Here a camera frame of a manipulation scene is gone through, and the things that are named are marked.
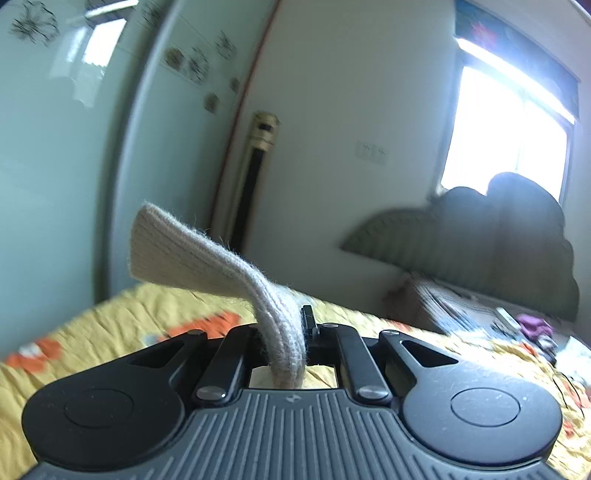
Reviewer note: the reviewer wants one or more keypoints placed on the cream knit sweater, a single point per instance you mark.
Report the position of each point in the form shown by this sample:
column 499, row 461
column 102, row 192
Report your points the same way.
column 184, row 249

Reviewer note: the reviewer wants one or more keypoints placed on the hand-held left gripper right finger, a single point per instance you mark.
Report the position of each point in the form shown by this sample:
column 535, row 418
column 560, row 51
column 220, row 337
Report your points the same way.
column 310, row 324

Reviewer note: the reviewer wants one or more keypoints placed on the purple cloth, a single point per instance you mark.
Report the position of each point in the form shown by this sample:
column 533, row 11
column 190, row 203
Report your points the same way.
column 533, row 327

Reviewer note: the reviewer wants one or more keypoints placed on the flower print sliding wardrobe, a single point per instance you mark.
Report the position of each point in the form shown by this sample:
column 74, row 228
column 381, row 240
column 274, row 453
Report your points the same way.
column 60, row 184

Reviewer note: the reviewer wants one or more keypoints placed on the white remote control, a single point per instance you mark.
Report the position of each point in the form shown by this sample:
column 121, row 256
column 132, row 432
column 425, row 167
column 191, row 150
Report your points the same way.
column 505, row 318

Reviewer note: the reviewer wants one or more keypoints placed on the patterned grey pillow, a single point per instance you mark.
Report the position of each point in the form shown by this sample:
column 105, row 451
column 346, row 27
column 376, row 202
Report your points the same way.
column 438, row 304

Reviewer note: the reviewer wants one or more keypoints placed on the black and gold pole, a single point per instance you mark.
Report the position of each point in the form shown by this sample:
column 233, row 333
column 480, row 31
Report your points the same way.
column 263, row 134

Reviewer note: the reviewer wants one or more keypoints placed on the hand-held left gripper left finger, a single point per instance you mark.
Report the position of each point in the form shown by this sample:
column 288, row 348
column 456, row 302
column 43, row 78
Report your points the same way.
column 235, row 347

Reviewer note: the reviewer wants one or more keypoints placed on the yellow printed bedspread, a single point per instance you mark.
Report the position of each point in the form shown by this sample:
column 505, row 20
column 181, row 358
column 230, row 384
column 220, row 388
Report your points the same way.
column 115, row 318

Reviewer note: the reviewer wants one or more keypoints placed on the dark curtain valance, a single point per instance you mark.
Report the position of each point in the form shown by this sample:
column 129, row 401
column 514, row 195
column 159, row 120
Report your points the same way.
column 508, row 41

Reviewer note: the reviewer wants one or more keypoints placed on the dark green scalloped headboard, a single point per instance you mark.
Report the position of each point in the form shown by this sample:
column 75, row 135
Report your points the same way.
column 485, row 249

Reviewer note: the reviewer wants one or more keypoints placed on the white wall socket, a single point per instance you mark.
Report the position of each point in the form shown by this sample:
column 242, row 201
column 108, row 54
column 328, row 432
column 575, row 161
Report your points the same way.
column 371, row 153

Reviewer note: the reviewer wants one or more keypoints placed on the bright window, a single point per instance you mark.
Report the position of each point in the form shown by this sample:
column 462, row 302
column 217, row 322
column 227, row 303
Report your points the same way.
column 498, row 138

